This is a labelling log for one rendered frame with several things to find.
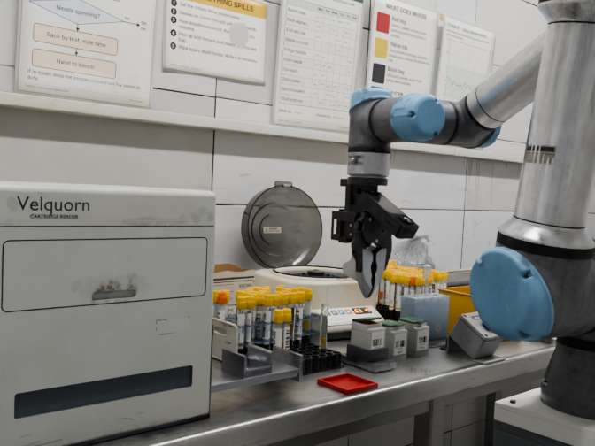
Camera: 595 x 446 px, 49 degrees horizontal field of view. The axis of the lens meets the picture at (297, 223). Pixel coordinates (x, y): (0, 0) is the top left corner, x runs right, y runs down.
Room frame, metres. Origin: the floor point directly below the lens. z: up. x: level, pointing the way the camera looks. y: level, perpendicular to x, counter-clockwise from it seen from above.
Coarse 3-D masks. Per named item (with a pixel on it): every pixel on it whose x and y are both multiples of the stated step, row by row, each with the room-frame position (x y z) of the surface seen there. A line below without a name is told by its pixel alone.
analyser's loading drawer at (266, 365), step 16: (224, 352) 0.95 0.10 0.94; (256, 352) 0.96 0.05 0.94; (272, 352) 0.94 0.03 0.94; (288, 352) 0.99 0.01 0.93; (224, 368) 0.95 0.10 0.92; (240, 368) 0.92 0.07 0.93; (256, 368) 0.92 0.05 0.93; (272, 368) 0.96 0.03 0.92; (288, 368) 0.97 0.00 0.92; (224, 384) 0.88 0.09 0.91; (240, 384) 0.90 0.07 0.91
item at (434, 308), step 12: (408, 300) 1.32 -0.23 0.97; (420, 300) 1.31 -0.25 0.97; (432, 300) 1.33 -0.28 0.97; (444, 300) 1.35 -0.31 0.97; (408, 312) 1.31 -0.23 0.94; (420, 312) 1.31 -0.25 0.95; (432, 312) 1.33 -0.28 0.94; (444, 312) 1.35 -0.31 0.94; (432, 324) 1.33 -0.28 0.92; (444, 324) 1.35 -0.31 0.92; (432, 336) 1.33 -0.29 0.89; (444, 336) 1.35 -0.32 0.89
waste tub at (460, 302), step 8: (440, 288) 1.46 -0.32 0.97; (448, 288) 1.48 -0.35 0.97; (456, 288) 1.49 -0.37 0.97; (464, 288) 1.51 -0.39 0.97; (456, 296) 1.42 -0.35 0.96; (464, 296) 1.40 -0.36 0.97; (456, 304) 1.42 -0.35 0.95; (464, 304) 1.40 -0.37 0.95; (472, 304) 1.39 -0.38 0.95; (456, 312) 1.42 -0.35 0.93; (464, 312) 1.40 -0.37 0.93; (448, 320) 1.44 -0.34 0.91; (456, 320) 1.42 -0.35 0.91; (448, 328) 1.43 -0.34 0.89
